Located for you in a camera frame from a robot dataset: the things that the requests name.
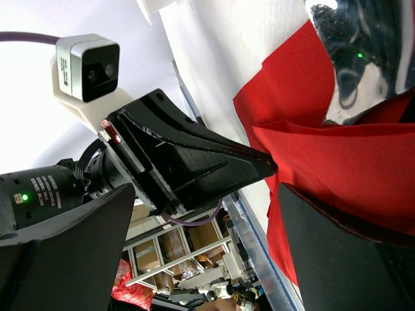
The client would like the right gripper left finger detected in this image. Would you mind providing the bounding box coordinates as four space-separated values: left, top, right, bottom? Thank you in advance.
1 183 136 310

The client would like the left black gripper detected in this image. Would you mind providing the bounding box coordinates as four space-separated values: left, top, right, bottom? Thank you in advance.
101 89 277 215

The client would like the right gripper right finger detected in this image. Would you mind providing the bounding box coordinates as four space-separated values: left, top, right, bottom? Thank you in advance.
278 183 414 310

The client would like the red paper napkin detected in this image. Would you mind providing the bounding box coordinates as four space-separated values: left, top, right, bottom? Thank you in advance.
233 22 414 282

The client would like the green handled spoon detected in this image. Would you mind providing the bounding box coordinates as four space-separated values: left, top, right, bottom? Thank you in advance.
304 1 414 126

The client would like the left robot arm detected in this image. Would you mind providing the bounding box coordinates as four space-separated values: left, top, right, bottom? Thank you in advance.
1 89 277 230

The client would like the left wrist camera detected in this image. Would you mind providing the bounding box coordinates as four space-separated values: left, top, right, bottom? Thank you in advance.
48 33 134 130

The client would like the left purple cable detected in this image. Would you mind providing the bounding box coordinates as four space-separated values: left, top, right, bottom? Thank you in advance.
0 31 59 46

